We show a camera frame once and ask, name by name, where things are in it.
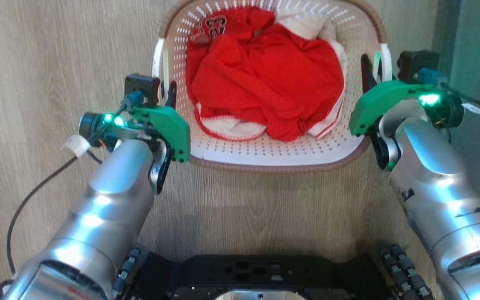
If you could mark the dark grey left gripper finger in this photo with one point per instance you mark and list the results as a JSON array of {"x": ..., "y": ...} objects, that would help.
[
  {"x": 163, "y": 93},
  {"x": 172, "y": 95}
]

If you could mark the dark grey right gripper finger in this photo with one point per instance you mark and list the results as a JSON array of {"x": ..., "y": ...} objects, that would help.
[{"x": 368, "y": 75}]

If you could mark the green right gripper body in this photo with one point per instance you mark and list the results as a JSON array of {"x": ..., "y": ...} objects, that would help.
[{"x": 379, "y": 98}]

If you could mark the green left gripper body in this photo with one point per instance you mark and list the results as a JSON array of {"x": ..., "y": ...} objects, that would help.
[{"x": 169, "y": 125}]

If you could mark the white laundry basket brown rim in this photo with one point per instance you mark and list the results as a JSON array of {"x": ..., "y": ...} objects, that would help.
[{"x": 265, "y": 154}]

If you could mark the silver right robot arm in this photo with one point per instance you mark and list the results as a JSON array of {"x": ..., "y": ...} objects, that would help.
[{"x": 440, "y": 187}]

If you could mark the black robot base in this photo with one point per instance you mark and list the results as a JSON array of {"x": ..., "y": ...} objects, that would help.
[{"x": 256, "y": 275}]

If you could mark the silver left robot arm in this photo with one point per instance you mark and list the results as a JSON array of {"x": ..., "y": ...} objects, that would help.
[{"x": 106, "y": 208}]

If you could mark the red sports jersey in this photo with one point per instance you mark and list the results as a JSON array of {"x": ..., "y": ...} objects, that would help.
[{"x": 261, "y": 83}]

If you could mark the black left roller wheel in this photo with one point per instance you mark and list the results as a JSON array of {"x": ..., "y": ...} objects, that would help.
[{"x": 126, "y": 271}]

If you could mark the black roller wheel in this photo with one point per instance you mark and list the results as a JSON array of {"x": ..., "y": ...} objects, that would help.
[
  {"x": 126, "y": 271},
  {"x": 406, "y": 273}
]

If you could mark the black right roller wheel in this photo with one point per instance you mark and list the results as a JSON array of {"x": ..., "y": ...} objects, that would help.
[{"x": 406, "y": 273}]

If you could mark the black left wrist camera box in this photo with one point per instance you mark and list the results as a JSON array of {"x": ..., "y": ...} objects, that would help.
[{"x": 141, "y": 88}]

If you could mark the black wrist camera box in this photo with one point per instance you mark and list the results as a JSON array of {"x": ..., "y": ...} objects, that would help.
[
  {"x": 141, "y": 88},
  {"x": 417, "y": 64}
]

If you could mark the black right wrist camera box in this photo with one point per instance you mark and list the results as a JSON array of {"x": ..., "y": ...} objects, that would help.
[{"x": 417, "y": 64}]

